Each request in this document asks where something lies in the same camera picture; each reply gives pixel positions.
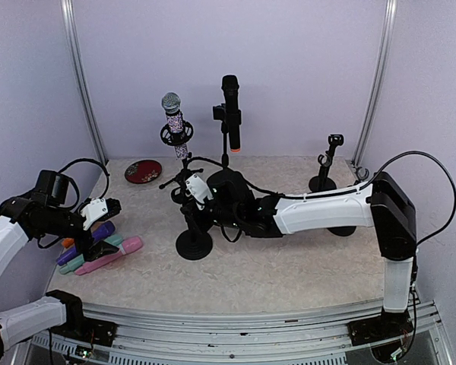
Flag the teal microphone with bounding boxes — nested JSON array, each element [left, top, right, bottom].
[[59, 234, 123, 275]]

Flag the purple microphone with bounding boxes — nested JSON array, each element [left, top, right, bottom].
[[56, 221, 116, 266]]

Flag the pink microphone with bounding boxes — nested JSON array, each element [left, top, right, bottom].
[[74, 236, 144, 276]]

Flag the black tripod mic stand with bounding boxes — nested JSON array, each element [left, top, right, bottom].
[[158, 120, 205, 191]]

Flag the silver rhinestone microphone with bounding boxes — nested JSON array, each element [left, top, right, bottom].
[[161, 92, 188, 160]]

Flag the black tall microphone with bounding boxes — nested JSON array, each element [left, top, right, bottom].
[[221, 75, 241, 152]]

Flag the orange microphone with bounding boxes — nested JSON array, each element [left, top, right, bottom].
[[62, 238, 74, 249]]

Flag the black round-base stand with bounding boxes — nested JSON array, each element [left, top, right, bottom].
[[325, 134, 344, 166]]

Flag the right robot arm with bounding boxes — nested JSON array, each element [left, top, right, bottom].
[[176, 167, 456, 338]]

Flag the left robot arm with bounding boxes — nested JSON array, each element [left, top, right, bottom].
[[0, 170, 122, 356]]

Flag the dark red floral plate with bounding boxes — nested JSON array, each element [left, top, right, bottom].
[[124, 160, 163, 185]]

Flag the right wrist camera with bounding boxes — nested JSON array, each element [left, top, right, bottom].
[[185, 173, 214, 211]]

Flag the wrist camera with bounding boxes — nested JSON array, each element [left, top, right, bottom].
[[185, 173, 214, 211], [80, 198, 122, 230]]

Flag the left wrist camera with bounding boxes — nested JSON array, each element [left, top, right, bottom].
[[80, 198, 122, 230]]

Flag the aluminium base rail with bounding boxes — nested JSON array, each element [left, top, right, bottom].
[[11, 296, 456, 365]]

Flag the right metal frame post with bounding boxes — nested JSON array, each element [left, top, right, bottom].
[[351, 0, 397, 167]]

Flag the metal frame post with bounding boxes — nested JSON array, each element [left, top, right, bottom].
[[351, 0, 397, 167], [60, 0, 108, 163]]

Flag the left metal frame post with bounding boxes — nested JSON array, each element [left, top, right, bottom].
[[60, 0, 108, 163]]

